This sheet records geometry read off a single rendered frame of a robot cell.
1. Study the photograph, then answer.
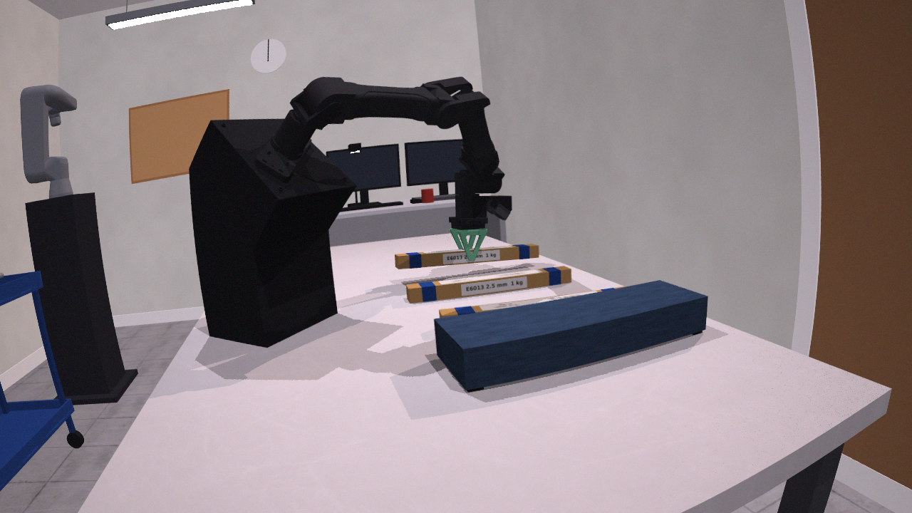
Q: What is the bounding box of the tan box with white label and blue band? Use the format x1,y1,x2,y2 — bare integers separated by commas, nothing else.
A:
439,287,620,318

